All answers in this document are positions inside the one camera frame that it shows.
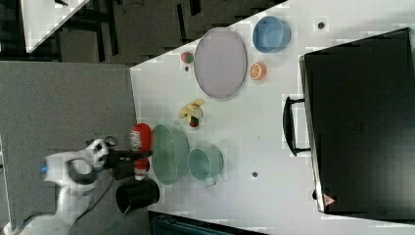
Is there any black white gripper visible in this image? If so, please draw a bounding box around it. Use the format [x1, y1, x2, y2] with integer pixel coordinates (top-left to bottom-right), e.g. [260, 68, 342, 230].
[98, 138, 153, 180]

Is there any red ketchup bottle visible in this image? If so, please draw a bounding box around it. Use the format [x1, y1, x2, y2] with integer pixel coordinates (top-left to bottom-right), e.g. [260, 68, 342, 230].
[130, 123, 152, 180]

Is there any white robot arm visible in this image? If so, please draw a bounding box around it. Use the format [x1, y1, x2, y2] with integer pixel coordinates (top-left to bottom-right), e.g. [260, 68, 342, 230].
[10, 136, 153, 235]

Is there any green oval strainer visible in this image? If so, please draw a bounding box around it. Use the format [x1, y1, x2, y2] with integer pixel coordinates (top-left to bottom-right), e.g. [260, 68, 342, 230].
[152, 124, 189, 185]

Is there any black cylinder cup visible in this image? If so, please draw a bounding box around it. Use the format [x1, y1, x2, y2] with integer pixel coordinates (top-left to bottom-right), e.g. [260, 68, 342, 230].
[115, 179, 161, 213]

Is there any strawberry under banana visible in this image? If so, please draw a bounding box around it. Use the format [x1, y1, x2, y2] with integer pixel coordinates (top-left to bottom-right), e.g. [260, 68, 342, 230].
[189, 117, 199, 127]

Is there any green mug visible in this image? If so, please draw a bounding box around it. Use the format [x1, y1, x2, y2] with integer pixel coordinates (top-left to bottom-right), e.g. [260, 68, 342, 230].
[188, 148, 224, 187]

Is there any peeled toy banana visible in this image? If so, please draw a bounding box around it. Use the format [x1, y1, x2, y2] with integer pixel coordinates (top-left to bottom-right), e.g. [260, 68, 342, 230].
[178, 99, 205, 121]

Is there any red toy strawberry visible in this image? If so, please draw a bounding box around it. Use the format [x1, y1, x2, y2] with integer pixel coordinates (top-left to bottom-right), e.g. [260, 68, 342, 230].
[181, 52, 194, 64]

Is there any grey round plate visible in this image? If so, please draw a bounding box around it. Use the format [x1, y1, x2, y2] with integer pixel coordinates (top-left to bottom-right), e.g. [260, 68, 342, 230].
[194, 27, 248, 99]

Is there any orange slice toy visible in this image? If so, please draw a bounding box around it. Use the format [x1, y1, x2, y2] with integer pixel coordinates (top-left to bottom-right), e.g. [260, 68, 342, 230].
[250, 63, 266, 80]

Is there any white table in background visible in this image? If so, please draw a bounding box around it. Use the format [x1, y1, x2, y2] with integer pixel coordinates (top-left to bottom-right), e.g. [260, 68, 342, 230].
[20, 0, 91, 53]

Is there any blue bowl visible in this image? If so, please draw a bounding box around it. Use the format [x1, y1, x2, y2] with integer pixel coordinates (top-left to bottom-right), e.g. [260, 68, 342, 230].
[253, 16, 291, 54]

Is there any black toaster oven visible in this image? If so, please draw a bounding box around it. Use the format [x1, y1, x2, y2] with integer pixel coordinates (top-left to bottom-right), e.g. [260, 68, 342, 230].
[299, 27, 415, 224]

